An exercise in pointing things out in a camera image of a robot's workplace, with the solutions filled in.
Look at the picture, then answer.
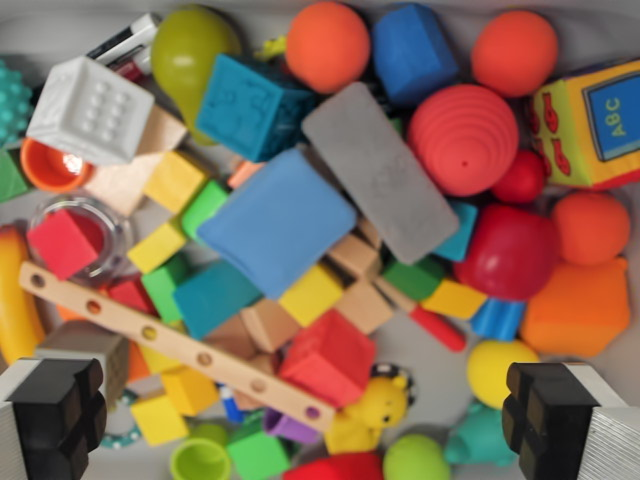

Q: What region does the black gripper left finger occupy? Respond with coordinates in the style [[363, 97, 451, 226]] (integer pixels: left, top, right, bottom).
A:
[[0, 357, 108, 480]]

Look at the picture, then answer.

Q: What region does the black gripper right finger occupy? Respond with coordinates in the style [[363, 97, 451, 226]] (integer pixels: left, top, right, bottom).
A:
[[501, 362, 640, 480]]

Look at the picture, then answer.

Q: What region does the white rubber cube with dots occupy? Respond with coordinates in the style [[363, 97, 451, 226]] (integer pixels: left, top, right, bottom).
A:
[[25, 55, 156, 167]]

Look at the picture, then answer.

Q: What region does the grey plastic bin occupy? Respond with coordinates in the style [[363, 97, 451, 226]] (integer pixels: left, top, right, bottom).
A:
[[0, 0, 640, 480]]

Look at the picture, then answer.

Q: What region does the yellow toy lemon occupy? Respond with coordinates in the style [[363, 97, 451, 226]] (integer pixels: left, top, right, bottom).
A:
[[466, 339, 542, 411]]

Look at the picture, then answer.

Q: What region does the grey wooden block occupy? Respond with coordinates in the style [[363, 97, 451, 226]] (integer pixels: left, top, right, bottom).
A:
[[34, 319, 132, 407]]

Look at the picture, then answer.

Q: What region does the teal rubber animal toy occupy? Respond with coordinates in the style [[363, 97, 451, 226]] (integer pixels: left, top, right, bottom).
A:
[[443, 401, 519, 468]]

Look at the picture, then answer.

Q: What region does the orange wooden block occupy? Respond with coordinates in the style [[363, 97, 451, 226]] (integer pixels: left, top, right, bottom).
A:
[[126, 341, 152, 384]]

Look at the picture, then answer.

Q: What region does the yellow wooden block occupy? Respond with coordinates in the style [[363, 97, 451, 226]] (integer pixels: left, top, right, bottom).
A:
[[421, 278, 488, 322], [143, 149, 210, 214], [126, 221, 188, 274], [129, 394, 191, 448], [159, 366, 221, 418], [278, 263, 346, 328]]

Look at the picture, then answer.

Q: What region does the orange soft block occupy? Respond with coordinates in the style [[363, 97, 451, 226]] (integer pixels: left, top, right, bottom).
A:
[[519, 256, 631, 359]]

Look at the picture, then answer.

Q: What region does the blue ridged plastic piece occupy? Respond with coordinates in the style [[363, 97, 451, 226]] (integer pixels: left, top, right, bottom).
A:
[[469, 297, 527, 343]]

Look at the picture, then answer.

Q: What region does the yellow toy banana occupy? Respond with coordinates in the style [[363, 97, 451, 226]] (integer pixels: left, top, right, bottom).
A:
[[0, 224, 47, 367]]

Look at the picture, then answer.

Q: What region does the small red wooden block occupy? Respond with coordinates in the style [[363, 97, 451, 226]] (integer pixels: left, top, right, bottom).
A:
[[106, 278, 157, 317]]

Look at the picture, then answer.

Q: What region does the wooden strip with holes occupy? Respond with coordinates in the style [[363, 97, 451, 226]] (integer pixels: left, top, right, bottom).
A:
[[18, 260, 337, 433]]

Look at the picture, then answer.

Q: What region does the light green ball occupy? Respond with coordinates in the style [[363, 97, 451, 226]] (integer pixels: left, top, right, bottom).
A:
[[381, 433, 452, 480]]

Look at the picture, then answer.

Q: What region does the green plastic cup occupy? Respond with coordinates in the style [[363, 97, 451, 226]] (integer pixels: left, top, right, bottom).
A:
[[169, 436, 233, 480]]

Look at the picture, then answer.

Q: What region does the green wooden block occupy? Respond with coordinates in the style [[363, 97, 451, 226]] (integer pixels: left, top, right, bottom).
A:
[[226, 423, 292, 480], [0, 147, 32, 204], [140, 254, 192, 324], [381, 254, 446, 302], [180, 179, 232, 242]]

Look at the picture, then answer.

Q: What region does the red wooden cube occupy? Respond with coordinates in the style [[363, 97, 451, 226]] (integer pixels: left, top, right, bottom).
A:
[[26, 208, 101, 282]]

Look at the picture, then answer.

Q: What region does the red plastic toy apple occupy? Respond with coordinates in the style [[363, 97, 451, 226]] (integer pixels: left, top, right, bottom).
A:
[[453, 203, 561, 303]]

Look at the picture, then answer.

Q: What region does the blue white marker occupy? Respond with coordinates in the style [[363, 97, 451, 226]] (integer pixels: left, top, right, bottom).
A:
[[218, 383, 247, 425]]

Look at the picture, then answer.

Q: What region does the yellow rubber bear toy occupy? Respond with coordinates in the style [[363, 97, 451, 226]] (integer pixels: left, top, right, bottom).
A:
[[323, 375, 409, 456]]

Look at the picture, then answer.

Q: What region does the clear plastic jar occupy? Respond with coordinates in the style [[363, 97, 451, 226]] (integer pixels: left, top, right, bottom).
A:
[[26, 194, 136, 287]]

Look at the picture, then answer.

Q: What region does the orange toy fruit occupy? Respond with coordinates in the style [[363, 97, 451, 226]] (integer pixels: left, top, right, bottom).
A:
[[551, 191, 632, 267]]

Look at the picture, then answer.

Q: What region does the teal foam cube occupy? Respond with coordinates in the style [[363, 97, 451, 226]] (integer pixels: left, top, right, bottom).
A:
[[171, 260, 264, 342]]

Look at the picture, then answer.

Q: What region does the small teal cube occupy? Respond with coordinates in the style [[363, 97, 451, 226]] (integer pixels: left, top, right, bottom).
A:
[[431, 199, 480, 263]]

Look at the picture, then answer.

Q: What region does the red soft toy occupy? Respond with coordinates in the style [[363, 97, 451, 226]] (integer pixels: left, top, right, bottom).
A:
[[281, 451, 386, 480]]

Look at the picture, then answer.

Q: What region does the red foam cube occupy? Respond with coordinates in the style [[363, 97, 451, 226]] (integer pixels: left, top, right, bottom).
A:
[[278, 308, 378, 409]]

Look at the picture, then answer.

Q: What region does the purple plastic piece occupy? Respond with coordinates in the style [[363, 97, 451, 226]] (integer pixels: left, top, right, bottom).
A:
[[263, 406, 322, 446]]

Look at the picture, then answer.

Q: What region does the large natural wooden block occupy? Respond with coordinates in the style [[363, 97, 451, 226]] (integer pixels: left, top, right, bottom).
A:
[[81, 106, 189, 217]]

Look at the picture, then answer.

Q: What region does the orange plastic cup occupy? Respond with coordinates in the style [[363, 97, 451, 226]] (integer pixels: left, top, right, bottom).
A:
[[20, 136, 96, 194]]

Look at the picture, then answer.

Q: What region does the small red ball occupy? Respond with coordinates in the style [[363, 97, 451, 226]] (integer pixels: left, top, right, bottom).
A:
[[490, 149, 548, 204]]

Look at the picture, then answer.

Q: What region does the red ribbed ball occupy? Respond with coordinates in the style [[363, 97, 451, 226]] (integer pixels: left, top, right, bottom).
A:
[[406, 83, 520, 198]]

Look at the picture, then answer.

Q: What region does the fabric ABC cube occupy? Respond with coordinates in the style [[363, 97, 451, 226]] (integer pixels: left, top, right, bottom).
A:
[[531, 59, 640, 192]]

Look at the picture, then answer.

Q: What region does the large blue foam block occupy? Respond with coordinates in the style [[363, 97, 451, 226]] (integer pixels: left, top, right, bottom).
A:
[[195, 147, 359, 301]]

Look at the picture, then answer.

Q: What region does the grey foam block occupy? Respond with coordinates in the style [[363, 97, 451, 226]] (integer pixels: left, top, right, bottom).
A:
[[300, 81, 461, 267]]

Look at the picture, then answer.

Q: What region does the teal spiky ball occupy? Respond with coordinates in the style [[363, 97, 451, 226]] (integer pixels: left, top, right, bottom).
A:
[[0, 59, 36, 149]]

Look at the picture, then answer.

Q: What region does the red dry erase marker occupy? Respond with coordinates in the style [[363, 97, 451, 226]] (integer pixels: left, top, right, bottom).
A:
[[110, 44, 155, 85]]

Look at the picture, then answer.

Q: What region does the teal embossed rubber cube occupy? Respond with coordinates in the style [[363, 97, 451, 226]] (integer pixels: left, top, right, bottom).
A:
[[195, 53, 317, 164]]

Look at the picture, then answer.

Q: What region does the smooth orange-red ball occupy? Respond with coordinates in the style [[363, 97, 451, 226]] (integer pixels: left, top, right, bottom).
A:
[[470, 10, 559, 99]]

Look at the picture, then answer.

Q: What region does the olive green toy pear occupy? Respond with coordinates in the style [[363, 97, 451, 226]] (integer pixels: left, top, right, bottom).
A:
[[151, 5, 244, 147]]

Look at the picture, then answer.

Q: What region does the black dry erase marker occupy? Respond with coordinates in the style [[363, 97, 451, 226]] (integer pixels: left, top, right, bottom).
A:
[[85, 11, 162, 67]]

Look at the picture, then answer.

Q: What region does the blue foam cube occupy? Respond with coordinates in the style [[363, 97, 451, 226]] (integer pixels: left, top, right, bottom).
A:
[[371, 3, 461, 108]]

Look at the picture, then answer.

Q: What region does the yellow-green spiky toy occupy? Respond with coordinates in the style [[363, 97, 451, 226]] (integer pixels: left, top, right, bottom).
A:
[[253, 35, 289, 62]]

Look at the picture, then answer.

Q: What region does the smooth orange ball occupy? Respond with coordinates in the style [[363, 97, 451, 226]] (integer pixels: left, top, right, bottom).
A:
[[285, 1, 372, 96]]

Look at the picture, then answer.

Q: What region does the teal dotted ring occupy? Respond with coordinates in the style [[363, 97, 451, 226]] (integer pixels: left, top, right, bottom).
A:
[[99, 388, 147, 452]]

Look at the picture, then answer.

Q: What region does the red-handled wooden toy screwdriver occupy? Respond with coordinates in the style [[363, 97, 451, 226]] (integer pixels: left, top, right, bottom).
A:
[[373, 276, 468, 354]]

